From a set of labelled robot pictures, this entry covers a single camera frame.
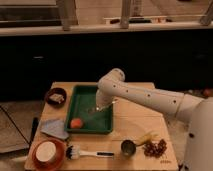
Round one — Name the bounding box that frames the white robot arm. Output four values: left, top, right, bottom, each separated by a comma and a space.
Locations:
96, 68, 213, 171

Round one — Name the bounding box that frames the green plastic tray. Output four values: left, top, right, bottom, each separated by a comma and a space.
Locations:
64, 85, 113, 134

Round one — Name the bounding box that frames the white cup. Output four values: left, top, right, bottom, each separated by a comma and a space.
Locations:
36, 141, 56, 162

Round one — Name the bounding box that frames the red grape bunch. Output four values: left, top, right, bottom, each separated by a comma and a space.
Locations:
143, 139, 167, 158

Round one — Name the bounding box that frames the white dish brush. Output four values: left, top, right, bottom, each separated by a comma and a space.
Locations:
66, 145, 114, 159

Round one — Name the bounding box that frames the orange fruit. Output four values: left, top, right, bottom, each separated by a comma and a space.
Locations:
70, 118, 83, 129

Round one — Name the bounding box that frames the black cable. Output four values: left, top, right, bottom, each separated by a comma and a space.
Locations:
0, 105, 31, 145

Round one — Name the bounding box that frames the wooden railing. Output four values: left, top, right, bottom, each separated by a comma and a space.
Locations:
0, 0, 213, 36

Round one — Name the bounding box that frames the pale sponge in bowl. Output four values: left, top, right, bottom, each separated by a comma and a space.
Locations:
49, 94, 64, 103

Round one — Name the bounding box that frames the dark brown bowl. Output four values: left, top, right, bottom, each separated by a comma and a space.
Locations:
44, 87, 67, 107

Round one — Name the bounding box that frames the blue folded cloth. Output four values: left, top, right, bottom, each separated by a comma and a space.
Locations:
40, 119, 69, 140

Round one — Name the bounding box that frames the yellow banana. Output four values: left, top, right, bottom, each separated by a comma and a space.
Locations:
135, 131, 157, 146

